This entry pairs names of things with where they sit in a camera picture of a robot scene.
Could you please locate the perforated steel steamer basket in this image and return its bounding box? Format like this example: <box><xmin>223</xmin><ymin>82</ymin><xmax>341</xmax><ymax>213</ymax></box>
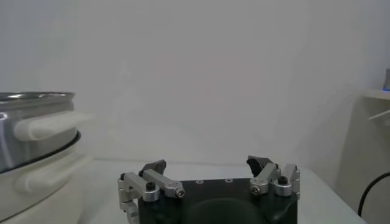
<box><xmin>0</xmin><ymin>92</ymin><xmax>95</xmax><ymax>174</ymax></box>

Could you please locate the white side desk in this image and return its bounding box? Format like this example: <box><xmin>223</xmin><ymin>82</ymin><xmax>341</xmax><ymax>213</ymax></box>
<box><xmin>333</xmin><ymin>88</ymin><xmax>390</xmax><ymax>224</ymax></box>

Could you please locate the white electric cooker pot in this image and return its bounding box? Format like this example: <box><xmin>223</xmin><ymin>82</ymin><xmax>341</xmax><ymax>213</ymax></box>
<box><xmin>0</xmin><ymin>130</ymin><xmax>95</xmax><ymax>223</ymax></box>

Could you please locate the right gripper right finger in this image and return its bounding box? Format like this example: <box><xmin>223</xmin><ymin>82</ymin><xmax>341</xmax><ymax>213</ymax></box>
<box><xmin>246</xmin><ymin>155</ymin><xmax>301</xmax><ymax>200</ymax></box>

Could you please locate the black power adapter with cable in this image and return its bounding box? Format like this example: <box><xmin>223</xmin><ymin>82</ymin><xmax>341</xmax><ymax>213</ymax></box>
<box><xmin>357</xmin><ymin>172</ymin><xmax>390</xmax><ymax>217</ymax></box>

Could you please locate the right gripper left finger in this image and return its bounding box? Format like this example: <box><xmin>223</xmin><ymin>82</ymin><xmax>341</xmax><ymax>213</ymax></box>
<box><xmin>117</xmin><ymin>159</ymin><xmax>186</xmax><ymax>224</ymax></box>

